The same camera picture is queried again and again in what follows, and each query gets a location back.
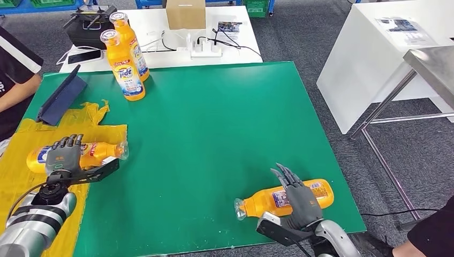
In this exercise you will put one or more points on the white panel-sided table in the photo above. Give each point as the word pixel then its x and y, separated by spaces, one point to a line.
pixel 361 64

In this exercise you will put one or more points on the person's forearm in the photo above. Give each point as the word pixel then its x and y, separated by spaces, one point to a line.
pixel 17 95

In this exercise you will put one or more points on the dark blue tablet case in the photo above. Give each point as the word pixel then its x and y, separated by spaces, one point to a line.
pixel 60 101

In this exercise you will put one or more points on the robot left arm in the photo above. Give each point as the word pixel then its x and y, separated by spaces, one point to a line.
pixel 35 223

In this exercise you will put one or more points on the stainless steel table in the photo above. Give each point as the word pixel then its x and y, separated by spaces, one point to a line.
pixel 432 67

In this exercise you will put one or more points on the black carrying case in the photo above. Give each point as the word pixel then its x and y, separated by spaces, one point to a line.
pixel 85 35

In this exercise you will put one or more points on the white charger plug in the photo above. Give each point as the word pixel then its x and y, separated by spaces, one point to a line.
pixel 205 44
pixel 188 42

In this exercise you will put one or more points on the large printed leaflet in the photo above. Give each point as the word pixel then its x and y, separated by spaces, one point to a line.
pixel 404 29

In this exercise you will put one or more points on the black smartphone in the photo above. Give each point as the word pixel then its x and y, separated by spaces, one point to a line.
pixel 84 56

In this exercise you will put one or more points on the brown cardboard box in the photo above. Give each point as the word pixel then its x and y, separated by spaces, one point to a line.
pixel 186 14

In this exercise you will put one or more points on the green plastic crate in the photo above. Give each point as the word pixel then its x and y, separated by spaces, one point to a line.
pixel 256 8
pixel 53 2
pixel 9 2

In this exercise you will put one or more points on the person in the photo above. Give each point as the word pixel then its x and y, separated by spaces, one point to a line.
pixel 14 60
pixel 436 234

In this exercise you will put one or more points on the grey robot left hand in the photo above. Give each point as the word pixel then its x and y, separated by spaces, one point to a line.
pixel 64 158

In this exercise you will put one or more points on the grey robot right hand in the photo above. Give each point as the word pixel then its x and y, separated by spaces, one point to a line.
pixel 303 209

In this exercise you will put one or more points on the green table mat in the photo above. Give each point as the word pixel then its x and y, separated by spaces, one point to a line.
pixel 198 142

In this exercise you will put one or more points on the white power strip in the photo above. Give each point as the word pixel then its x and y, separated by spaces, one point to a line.
pixel 206 53

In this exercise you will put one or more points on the white rectangular table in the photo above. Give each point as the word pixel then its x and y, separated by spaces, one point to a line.
pixel 159 19

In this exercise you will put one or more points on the black drone remote controller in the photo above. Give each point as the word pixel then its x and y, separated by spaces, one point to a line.
pixel 90 15

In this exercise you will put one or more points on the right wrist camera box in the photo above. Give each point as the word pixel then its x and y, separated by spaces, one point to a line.
pixel 273 228

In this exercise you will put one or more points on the orange detergent bottle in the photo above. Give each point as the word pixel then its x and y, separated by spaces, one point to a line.
pixel 138 53
pixel 262 205
pixel 95 152
pixel 124 74

